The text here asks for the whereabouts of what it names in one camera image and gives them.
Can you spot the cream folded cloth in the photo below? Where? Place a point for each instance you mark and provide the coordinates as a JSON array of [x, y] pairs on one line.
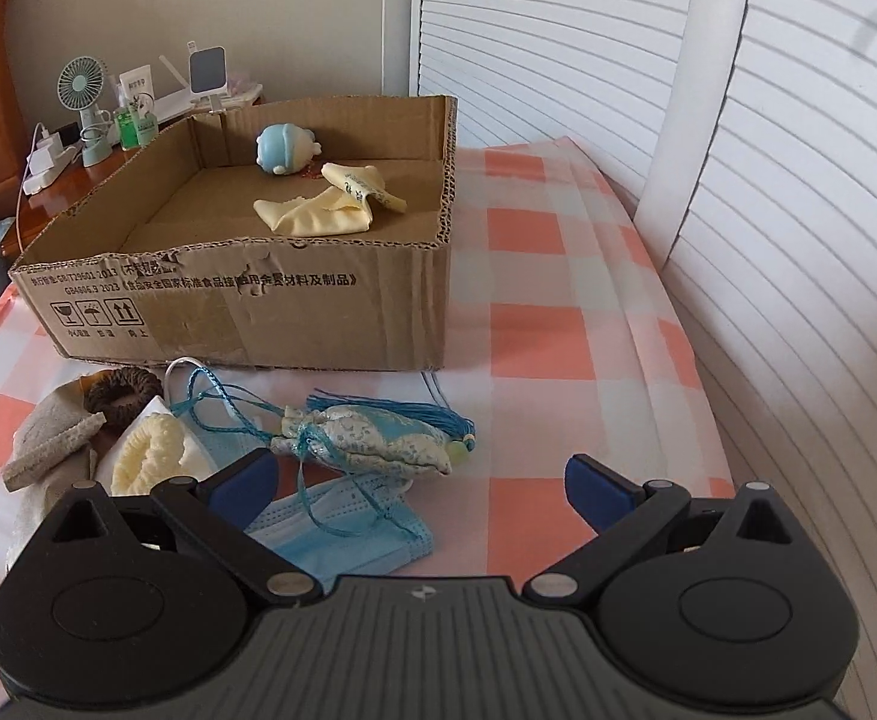
[[311, 219]]

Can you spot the wooden nightstand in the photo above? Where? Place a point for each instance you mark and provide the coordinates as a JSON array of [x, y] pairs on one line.
[[86, 187]]

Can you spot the cream printed pouch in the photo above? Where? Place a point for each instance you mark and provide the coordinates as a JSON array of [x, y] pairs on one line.
[[356, 180]]

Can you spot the green mini desk fan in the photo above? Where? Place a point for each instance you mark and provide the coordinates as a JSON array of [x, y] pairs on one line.
[[78, 79]]

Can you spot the orange white checked tablecloth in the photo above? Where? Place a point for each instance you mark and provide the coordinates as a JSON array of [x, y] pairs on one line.
[[558, 315]]

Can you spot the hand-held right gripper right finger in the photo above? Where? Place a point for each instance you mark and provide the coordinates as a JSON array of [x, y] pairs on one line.
[[596, 495]]

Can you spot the white stand with dark screen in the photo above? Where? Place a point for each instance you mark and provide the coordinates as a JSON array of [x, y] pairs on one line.
[[206, 67]]

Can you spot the blue face mask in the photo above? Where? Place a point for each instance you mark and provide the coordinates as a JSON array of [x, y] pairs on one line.
[[363, 540]]

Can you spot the grey fabric sachet bag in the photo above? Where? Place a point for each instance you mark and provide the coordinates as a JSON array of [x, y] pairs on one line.
[[52, 409], [41, 457]]

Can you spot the clear bottle green label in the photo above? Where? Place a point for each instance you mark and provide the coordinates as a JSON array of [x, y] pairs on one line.
[[127, 133]]

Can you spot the cream hair scrunchie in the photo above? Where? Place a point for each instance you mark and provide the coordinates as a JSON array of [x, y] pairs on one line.
[[127, 465]]

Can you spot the white louvered doors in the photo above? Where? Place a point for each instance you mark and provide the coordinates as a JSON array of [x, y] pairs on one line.
[[558, 30]]

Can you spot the white tube green cap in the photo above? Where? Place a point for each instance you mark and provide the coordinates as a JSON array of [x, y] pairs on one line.
[[138, 82]]

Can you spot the blue round plush toy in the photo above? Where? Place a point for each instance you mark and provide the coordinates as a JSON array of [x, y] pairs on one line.
[[281, 150]]

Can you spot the brown hair scrunchie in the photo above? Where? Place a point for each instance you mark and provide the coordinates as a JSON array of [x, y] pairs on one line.
[[120, 379]]

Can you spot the brown cardboard box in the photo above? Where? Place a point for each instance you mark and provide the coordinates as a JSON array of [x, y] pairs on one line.
[[258, 315]]

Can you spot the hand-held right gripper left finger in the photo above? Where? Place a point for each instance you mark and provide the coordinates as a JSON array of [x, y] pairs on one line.
[[247, 484]]

